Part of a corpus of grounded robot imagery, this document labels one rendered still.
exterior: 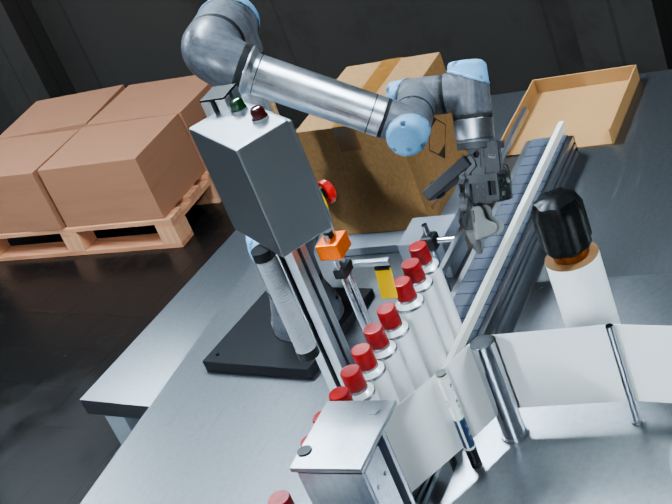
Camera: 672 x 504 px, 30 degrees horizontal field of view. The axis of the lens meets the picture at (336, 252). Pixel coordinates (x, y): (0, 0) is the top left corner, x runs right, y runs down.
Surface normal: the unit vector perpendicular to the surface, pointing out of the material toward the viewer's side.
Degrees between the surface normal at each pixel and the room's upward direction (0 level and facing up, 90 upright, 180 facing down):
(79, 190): 90
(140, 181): 90
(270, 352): 2
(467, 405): 90
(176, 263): 0
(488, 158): 60
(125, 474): 0
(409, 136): 89
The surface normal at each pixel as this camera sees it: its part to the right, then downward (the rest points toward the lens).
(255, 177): 0.50, 0.27
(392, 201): -0.38, 0.58
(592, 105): -0.34, -0.81
